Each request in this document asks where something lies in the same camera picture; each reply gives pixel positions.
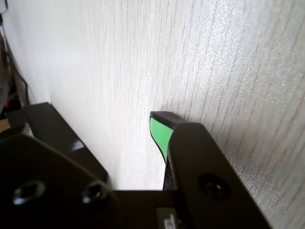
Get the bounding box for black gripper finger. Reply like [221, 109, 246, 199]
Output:
[149, 111, 275, 229]
[0, 123, 124, 229]

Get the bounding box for black open box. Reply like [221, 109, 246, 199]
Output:
[23, 102, 109, 184]

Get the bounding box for large brown cardboard box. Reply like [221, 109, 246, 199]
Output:
[0, 118, 12, 132]

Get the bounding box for black power cable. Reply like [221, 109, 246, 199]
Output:
[0, 14, 30, 107]

